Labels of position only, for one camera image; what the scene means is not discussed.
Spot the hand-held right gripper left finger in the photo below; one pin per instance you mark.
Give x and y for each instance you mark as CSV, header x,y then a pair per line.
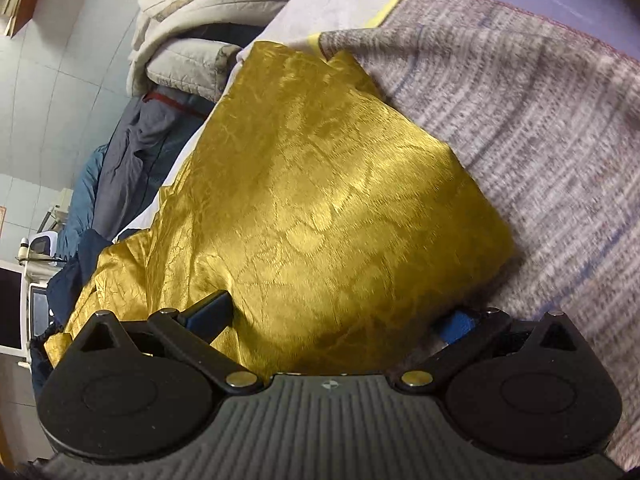
x,y
210,312

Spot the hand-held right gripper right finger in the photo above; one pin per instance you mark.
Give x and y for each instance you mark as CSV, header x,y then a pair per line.
x,y
457,325

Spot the gold satin garment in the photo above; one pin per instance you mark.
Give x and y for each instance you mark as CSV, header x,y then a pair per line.
x,y
310,185

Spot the dark navy cloth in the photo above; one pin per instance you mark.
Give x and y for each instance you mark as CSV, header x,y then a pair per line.
x,y
80,270

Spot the grey cloth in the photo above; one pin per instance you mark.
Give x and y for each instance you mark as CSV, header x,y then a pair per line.
x,y
135,160

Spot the blue cloth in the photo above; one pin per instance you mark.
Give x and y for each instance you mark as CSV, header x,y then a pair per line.
x,y
80,195

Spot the white appliance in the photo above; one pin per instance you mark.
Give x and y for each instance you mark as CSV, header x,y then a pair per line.
x,y
42,242

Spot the white monitor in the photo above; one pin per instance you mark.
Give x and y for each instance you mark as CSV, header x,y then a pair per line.
x,y
10,310

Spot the grey striped blanket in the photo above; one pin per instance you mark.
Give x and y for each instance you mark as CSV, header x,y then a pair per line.
x,y
525,135

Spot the cream quilted jacket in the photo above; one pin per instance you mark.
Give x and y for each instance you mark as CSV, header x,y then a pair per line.
x,y
200,10

